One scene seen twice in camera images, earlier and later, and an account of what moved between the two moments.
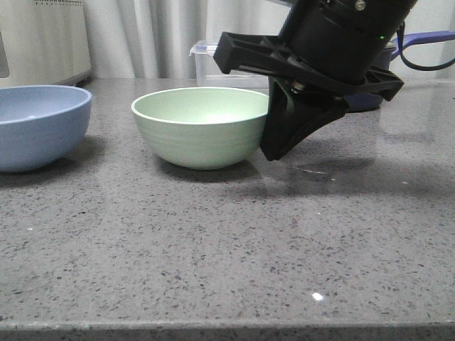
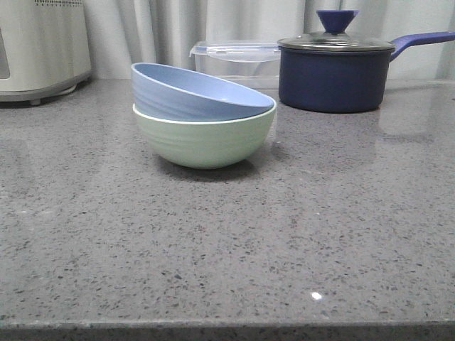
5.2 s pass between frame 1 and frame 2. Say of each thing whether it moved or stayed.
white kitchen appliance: stayed
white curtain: stayed
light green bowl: stayed
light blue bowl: moved
